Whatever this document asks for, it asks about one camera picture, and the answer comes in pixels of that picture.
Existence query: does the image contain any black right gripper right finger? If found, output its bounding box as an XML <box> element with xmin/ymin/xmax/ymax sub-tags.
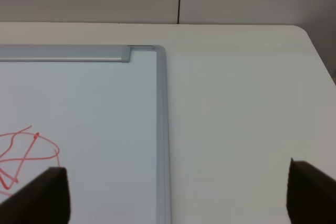
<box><xmin>286</xmin><ymin>159</ymin><xmax>335</xmax><ymax>223</ymax></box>

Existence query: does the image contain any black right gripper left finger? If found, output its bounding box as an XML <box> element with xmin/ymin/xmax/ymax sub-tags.
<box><xmin>1</xmin><ymin>167</ymin><xmax>71</xmax><ymax>223</ymax></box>

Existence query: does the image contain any white whiteboard with aluminium frame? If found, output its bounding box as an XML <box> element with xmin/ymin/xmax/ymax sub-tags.
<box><xmin>1</xmin><ymin>45</ymin><xmax>171</xmax><ymax>223</ymax></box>

